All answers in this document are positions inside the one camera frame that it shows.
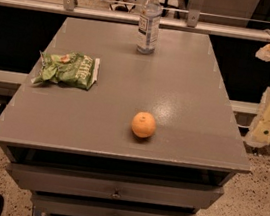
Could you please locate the green chip bag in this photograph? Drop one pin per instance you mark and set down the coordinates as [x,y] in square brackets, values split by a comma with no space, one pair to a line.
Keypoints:
[73,69]

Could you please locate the orange fruit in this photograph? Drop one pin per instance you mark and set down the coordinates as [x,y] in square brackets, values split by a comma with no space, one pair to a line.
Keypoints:
[143,125]

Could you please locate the clear plastic water bottle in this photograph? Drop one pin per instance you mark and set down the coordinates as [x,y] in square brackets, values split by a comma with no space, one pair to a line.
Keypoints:
[148,26]

